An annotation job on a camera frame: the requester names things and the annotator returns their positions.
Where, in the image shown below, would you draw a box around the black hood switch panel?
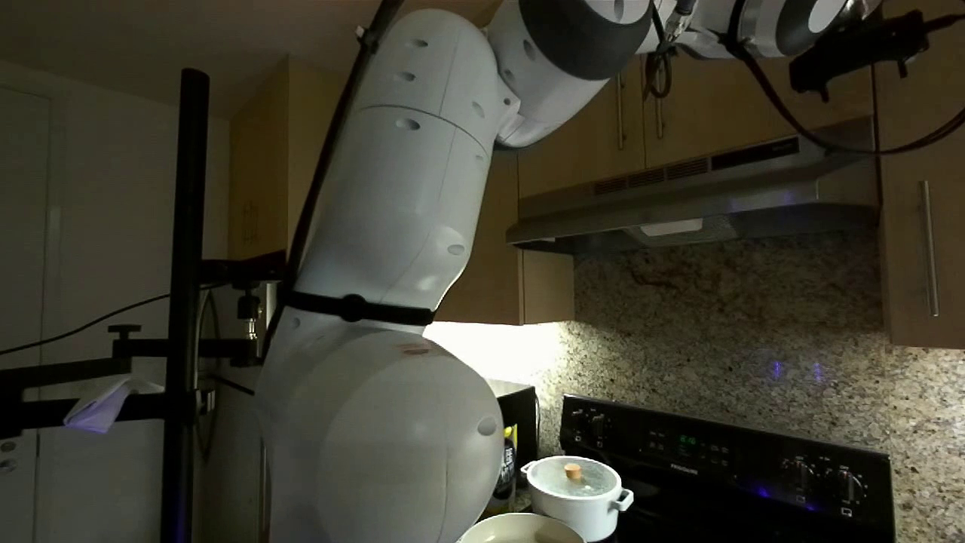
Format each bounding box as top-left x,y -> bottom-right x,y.
735,136 -> 807,165

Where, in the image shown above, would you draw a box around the long metal cabinet handle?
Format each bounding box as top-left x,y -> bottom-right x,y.
919,177 -> 943,324
611,75 -> 633,146

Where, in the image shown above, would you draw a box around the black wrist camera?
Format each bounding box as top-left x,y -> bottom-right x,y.
893,5 -> 933,53

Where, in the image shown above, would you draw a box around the small wood wall cabinet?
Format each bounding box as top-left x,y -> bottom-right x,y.
226,53 -> 326,265

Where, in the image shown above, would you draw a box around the black velcro arm strap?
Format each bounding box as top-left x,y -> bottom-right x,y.
280,288 -> 441,328

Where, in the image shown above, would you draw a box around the tall wood wall cabinet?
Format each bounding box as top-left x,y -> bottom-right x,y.
873,0 -> 965,349

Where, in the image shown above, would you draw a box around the stainless steel range hood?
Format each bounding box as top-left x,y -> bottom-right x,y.
508,118 -> 886,253

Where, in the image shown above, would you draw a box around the plain wood wall cabinet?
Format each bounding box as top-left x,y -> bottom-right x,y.
435,147 -> 580,327

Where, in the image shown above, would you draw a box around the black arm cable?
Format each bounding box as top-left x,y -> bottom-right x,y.
263,0 -> 965,389

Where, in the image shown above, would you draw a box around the black vertical stand pole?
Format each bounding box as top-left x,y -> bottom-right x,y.
161,65 -> 213,543

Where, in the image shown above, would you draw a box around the white paper tag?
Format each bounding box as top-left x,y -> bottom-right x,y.
61,374 -> 165,437

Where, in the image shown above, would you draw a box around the black countertop appliance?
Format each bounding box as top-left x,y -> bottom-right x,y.
493,381 -> 543,485

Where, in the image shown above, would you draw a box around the white round bowl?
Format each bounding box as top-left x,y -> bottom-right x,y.
455,510 -> 588,543

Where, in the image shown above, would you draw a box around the black electric stove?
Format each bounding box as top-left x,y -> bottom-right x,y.
557,391 -> 899,543

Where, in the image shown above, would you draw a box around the white enamel pot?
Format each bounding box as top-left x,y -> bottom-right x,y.
520,451 -> 641,543

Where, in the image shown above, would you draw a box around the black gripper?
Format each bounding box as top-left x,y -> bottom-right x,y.
786,11 -> 904,103

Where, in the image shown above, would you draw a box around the thin black camera cable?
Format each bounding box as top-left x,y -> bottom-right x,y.
0,289 -> 176,359

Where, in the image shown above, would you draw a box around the black metal stand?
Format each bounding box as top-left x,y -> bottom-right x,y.
0,57 -> 238,543

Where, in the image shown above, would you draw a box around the range hood light panel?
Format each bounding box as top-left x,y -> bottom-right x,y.
638,216 -> 710,241

